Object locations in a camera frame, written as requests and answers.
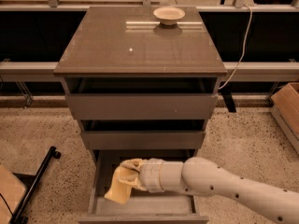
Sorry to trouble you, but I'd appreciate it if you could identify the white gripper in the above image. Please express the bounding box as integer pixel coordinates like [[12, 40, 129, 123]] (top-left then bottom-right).
[[119, 159, 164, 193]]

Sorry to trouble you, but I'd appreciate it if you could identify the yellow sponge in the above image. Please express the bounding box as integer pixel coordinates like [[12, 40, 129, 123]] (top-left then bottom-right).
[[104, 166, 132, 204]]

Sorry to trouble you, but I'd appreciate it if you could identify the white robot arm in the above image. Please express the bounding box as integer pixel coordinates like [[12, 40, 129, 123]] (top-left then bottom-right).
[[118, 157, 299, 224]]

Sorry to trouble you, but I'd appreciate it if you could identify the grey bottom drawer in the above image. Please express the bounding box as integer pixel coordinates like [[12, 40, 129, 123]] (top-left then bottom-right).
[[78, 149, 208, 224]]

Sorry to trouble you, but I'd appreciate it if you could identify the grey drawer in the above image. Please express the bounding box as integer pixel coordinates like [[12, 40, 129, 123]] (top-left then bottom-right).
[[66, 77, 218, 120], [78, 149, 208, 224], [81, 119, 206, 150]]

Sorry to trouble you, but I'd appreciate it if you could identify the grey middle drawer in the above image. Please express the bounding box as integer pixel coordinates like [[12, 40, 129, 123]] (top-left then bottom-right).
[[81, 119, 206, 150]]

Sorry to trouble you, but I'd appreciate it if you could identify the grey top drawer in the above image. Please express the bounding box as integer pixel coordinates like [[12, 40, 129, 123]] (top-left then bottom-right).
[[66, 77, 218, 120]]

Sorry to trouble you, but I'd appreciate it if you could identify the grey drawer cabinet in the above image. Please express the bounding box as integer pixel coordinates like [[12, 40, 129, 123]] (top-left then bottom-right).
[[53, 5, 228, 224]]

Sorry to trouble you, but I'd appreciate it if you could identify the wooden board at left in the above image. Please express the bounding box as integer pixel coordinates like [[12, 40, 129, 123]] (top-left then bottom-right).
[[0, 164, 26, 224]]

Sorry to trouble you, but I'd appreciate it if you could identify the black metal stand leg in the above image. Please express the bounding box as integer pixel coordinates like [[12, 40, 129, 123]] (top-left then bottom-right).
[[9, 147, 61, 224]]

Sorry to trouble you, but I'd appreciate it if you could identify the white ceramic bowl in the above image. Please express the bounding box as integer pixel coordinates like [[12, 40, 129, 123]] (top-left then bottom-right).
[[153, 7, 185, 25]]

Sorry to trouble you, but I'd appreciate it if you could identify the cardboard box at right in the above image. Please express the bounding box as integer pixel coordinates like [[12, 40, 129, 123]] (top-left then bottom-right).
[[271, 82, 299, 154]]

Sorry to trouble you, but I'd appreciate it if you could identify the black bracket under rail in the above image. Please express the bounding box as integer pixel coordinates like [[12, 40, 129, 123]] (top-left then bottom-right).
[[220, 84, 236, 113]]

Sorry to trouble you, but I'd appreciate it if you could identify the grey metal rail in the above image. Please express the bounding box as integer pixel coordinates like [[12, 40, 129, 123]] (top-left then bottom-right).
[[0, 62, 299, 82]]

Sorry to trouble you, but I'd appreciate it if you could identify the white power cable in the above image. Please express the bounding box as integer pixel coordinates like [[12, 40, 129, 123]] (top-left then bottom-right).
[[218, 4, 254, 91]]

